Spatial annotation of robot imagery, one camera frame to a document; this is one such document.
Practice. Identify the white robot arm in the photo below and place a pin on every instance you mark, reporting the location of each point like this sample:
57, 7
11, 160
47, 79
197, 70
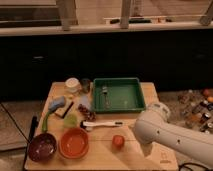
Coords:
152, 126

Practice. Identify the green plastic tray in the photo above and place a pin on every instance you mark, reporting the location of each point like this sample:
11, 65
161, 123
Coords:
124, 95

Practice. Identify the metal spoon in tray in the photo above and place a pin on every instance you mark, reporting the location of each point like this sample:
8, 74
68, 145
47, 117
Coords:
105, 92

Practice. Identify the black stick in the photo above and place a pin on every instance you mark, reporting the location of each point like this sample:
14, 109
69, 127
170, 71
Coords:
67, 110

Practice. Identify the red apple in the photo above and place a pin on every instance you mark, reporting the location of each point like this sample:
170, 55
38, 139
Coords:
118, 141

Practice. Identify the white handled brush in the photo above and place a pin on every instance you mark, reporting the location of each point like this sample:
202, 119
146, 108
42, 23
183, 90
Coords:
87, 124

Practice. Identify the bunch of dark grapes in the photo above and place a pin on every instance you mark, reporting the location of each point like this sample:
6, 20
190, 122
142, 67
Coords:
89, 115

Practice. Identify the white cup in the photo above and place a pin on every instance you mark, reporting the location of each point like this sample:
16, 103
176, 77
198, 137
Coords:
72, 85

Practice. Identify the dark metal cup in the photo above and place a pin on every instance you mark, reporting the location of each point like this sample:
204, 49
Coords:
85, 84

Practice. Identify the spice bottle rack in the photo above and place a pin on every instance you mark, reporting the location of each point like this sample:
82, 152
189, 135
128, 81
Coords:
197, 112

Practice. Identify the dark purple bowl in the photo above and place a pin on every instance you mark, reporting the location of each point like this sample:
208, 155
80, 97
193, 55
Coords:
42, 147

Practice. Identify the green handled utensil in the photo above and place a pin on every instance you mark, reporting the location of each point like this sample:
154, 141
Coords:
45, 122

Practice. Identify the orange bowl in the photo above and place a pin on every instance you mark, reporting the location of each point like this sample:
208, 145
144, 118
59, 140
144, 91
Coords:
74, 143

